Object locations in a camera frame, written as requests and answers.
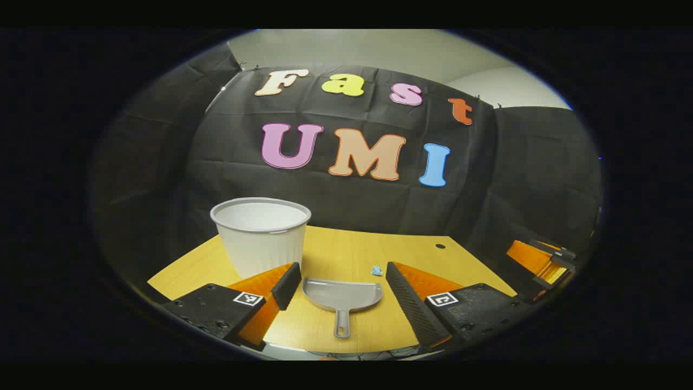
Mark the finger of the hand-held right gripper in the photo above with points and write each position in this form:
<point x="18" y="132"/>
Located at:
<point x="529" y="255"/>
<point x="557" y="273"/>

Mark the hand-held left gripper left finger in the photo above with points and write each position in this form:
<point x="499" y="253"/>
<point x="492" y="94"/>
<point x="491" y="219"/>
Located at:
<point x="287" y="284"/>

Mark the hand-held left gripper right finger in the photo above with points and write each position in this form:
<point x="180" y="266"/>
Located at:
<point x="406" y="298"/>

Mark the white garbage bin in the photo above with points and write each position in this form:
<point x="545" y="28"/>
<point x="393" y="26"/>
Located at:
<point x="260" y="244"/>

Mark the grey dustpan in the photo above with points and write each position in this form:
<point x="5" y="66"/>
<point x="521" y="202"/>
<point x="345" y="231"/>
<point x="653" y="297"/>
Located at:
<point x="341" y="295"/>

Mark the black backdrop cloth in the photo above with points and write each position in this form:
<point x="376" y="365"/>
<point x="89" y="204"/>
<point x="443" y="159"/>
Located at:
<point x="352" y="206"/>

